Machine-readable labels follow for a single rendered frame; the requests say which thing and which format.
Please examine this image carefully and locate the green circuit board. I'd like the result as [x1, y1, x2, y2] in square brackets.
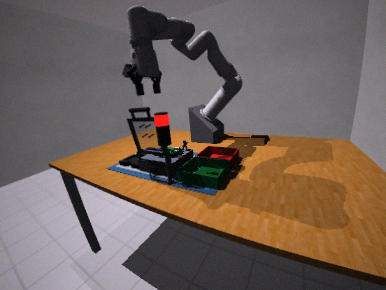
[167, 147, 179, 154]

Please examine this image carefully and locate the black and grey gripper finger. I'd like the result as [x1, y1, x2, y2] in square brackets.
[150, 70, 162, 94]
[127, 64, 144, 96]

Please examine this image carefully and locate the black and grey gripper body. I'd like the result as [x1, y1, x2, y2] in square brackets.
[131, 46, 160, 77]

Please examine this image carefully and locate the green open-top bin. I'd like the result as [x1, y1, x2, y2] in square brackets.
[176, 156, 230, 190]

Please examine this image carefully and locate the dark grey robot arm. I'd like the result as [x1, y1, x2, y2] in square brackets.
[127, 6, 242, 122]

